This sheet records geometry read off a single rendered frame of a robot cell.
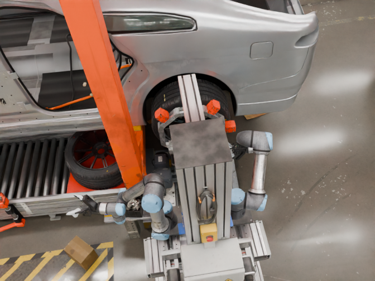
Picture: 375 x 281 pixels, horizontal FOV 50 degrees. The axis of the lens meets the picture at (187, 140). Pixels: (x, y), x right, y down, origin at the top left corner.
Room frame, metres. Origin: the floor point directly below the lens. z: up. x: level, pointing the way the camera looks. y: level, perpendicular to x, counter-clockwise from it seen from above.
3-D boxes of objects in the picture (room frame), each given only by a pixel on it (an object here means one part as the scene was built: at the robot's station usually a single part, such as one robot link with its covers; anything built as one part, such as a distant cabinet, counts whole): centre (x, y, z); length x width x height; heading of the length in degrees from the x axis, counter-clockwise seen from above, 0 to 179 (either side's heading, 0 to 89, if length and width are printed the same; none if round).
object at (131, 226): (1.64, 0.57, 0.21); 0.10 x 0.10 x 0.42; 0
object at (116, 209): (1.24, 0.49, 1.21); 0.11 x 0.08 x 0.09; 79
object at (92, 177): (2.30, 0.81, 0.39); 0.66 x 0.66 x 0.24
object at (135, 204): (1.64, 0.52, 0.51); 0.20 x 0.14 x 0.13; 81
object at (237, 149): (1.86, -0.40, 0.86); 0.12 x 0.08 x 0.09; 90
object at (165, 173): (2.13, 0.27, 0.26); 0.42 x 0.18 x 0.35; 0
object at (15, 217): (1.84, 1.64, 0.30); 0.09 x 0.05 x 0.50; 90
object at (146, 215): (1.64, 0.54, 0.44); 0.43 x 0.17 x 0.03; 90
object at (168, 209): (1.32, 0.21, 0.98); 0.13 x 0.12 x 0.14; 169
